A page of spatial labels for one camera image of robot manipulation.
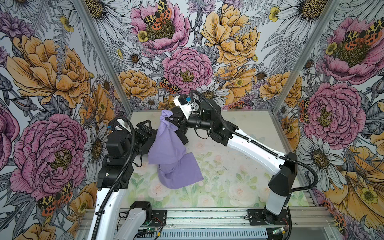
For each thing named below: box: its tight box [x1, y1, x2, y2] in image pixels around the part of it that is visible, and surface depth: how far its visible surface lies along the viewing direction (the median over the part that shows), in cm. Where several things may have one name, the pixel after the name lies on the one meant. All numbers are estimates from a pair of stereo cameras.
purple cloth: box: [148, 109, 205, 189], surface depth 85 cm
